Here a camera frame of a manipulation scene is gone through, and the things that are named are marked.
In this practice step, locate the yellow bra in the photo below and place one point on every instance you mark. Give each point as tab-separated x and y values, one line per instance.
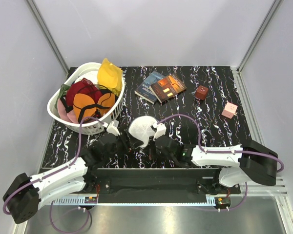
110	75

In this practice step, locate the blue paperback book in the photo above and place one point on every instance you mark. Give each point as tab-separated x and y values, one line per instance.
143	89

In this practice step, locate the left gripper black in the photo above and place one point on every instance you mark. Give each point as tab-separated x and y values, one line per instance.
134	143

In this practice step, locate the pink garment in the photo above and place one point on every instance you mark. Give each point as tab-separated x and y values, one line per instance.
68	117

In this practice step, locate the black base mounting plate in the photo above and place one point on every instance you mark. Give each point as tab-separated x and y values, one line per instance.
151	186

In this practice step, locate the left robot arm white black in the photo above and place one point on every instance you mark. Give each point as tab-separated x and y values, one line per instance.
27	194

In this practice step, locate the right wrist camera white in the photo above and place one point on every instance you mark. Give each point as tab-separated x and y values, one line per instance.
159	129

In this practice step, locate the orange black bra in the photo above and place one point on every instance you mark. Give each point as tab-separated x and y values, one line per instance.
93	104

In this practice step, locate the white plastic laundry basket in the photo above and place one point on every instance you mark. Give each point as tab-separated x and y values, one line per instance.
90	127

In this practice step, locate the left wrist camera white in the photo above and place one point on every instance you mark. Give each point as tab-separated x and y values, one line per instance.
112	128

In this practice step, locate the pink cube adapter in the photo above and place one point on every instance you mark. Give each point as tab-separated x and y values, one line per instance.
229	110

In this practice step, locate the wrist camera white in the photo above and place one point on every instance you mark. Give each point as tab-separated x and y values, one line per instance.
112	128
159	129

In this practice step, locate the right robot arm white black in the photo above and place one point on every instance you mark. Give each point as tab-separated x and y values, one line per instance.
238	164

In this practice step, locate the dark red cube adapter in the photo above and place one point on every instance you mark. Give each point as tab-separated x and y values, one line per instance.
201	92

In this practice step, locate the white mesh laundry bag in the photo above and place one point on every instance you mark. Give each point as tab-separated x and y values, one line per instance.
141	129

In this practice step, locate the orange dark paperback book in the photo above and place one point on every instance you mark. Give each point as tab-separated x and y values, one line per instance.
167	87

